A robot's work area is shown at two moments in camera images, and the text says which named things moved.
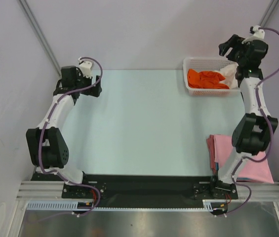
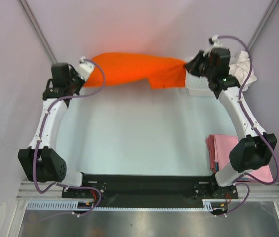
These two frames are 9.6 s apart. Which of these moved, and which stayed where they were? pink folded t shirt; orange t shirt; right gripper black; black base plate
Moved: orange t shirt; right gripper black
Stayed: black base plate; pink folded t shirt
